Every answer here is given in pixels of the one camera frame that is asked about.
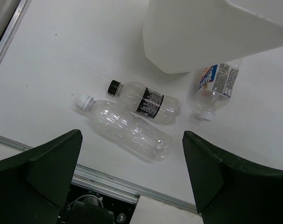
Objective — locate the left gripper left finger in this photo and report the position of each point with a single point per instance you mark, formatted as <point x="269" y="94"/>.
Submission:
<point x="34" y="184"/>

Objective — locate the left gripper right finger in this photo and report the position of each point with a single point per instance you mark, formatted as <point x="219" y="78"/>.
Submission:
<point x="229" y="189"/>

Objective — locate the white octagonal plastic bin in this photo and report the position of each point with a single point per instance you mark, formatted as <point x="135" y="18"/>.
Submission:
<point x="182" y="35"/>

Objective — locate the clear unlabelled plastic bottle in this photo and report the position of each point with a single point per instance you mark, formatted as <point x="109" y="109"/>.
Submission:
<point x="119" y="126"/>

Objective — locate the blue white label plastic bottle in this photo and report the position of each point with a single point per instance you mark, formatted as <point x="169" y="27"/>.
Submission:
<point x="211" y="90"/>

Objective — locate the black label plastic bottle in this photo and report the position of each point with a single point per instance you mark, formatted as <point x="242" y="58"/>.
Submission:
<point x="136" y="97"/>

